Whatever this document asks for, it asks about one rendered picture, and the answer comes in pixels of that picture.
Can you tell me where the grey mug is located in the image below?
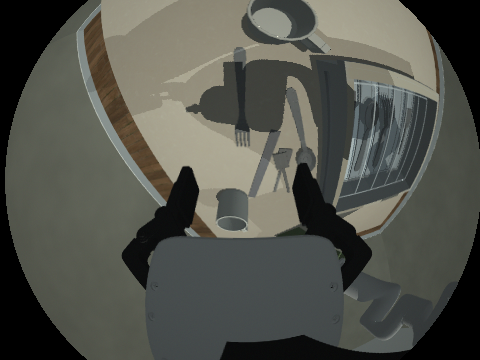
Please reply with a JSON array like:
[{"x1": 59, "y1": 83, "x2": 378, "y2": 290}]
[
  {"x1": 247, "y1": 0, "x2": 331, "y2": 54},
  {"x1": 216, "y1": 189, "x2": 248, "y2": 232}
]

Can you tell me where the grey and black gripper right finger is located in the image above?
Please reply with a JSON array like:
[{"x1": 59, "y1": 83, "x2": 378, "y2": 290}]
[{"x1": 292, "y1": 163, "x2": 372, "y2": 292}]

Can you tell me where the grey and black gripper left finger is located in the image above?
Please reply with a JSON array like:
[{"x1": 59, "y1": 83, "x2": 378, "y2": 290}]
[{"x1": 122, "y1": 166, "x2": 199, "y2": 290}]

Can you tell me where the grey drawer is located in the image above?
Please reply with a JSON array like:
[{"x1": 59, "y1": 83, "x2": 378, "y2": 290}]
[{"x1": 316, "y1": 59, "x2": 439, "y2": 215}]

